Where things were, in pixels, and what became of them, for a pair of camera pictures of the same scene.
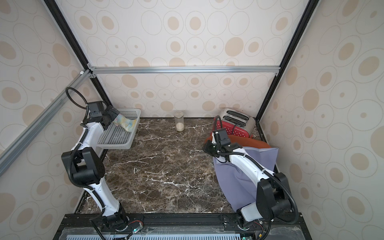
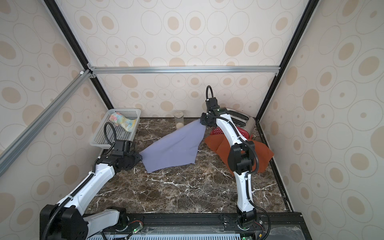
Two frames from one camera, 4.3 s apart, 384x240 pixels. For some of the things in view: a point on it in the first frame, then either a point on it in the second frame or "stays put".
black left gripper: [113, 114] to [139, 157]
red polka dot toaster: [237, 123] stays put
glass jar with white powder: [179, 117] stays put
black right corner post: [311, 7] stays put
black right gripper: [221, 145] to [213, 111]
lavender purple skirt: [239, 189] to [177, 148]
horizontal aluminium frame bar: [110, 70] stays put
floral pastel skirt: [128, 124] stays put
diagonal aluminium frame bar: [16, 146] stays put
